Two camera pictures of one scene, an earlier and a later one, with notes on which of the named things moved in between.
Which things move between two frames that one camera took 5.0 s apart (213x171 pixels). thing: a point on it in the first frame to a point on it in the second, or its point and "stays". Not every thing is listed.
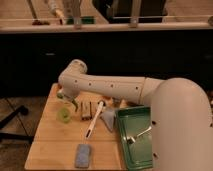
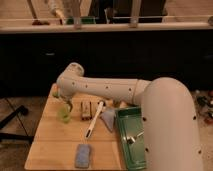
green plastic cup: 63,115 stays
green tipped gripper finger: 75,104 to 71,105
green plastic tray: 132,122 stays
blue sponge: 83,156 stays
